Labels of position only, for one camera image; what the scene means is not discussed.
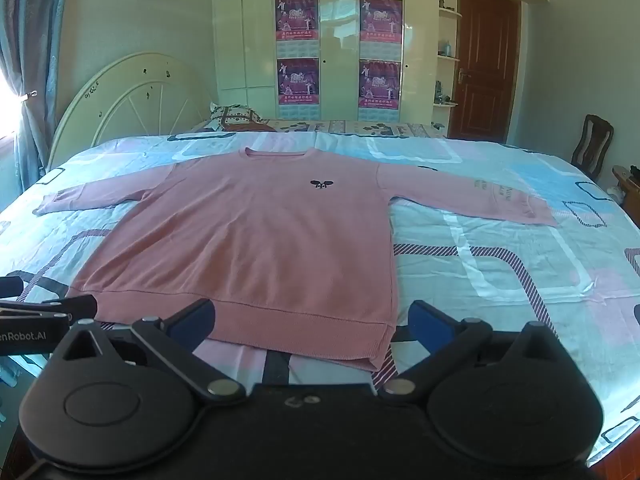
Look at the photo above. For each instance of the cream round headboard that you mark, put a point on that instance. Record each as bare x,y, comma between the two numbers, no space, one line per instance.
130,95

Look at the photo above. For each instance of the blue curtain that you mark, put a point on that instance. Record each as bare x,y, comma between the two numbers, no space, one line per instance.
30,35

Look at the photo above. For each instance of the blue bottle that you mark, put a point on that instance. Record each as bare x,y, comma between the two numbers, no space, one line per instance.
445,49

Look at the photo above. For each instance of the cream corner shelves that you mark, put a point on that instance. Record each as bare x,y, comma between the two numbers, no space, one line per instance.
450,59

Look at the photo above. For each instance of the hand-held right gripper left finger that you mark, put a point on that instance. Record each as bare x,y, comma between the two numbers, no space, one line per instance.
192,322

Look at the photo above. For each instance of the wooden side table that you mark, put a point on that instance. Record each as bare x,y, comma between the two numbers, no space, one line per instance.
627,185

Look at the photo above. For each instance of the brown wooden door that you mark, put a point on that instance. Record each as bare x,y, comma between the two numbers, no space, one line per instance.
482,60

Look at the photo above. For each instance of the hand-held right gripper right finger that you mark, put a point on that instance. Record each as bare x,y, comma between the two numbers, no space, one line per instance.
430,327

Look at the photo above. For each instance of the cartoon print quilt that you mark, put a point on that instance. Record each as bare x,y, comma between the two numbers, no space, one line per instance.
340,127

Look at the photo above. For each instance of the purple wall poster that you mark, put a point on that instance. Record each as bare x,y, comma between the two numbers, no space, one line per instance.
298,87
381,27
296,25
380,90

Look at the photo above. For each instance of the pastel patterned bed sheet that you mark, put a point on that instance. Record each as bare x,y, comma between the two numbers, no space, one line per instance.
500,270

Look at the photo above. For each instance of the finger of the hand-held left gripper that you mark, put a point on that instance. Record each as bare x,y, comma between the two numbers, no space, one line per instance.
75,306
10,287

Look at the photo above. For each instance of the dark figurine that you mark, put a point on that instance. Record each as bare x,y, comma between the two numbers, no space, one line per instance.
439,92

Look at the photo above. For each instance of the cream wardrobe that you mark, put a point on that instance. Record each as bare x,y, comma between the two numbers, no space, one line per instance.
340,35

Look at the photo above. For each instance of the plaid patterned pillow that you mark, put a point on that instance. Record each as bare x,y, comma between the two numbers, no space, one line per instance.
230,114

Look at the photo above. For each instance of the dark wooden chair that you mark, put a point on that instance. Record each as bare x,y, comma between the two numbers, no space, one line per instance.
592,142

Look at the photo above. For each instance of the pink sweater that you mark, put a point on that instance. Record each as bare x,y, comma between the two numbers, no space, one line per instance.
260,240

